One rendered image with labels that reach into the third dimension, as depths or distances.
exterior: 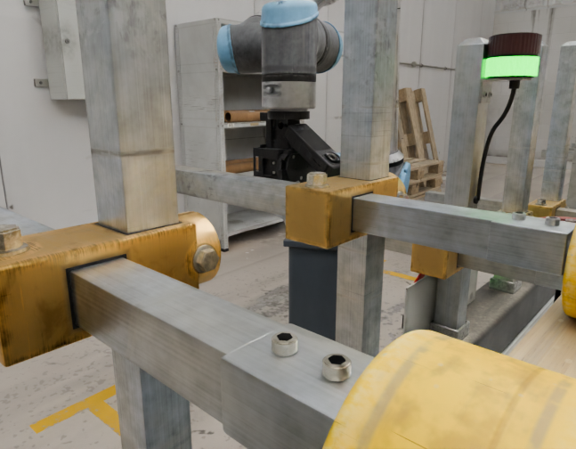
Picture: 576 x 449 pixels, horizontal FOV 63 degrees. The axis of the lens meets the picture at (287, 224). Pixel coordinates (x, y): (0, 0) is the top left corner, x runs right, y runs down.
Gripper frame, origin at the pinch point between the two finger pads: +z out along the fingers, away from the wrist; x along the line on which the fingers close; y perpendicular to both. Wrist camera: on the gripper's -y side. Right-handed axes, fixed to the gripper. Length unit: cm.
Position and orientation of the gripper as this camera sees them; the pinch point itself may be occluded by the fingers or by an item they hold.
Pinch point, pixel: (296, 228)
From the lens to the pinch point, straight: 83.3
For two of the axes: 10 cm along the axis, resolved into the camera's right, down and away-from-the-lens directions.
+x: -6.7, 1.9, -7.2
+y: -7.4, -1.8, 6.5
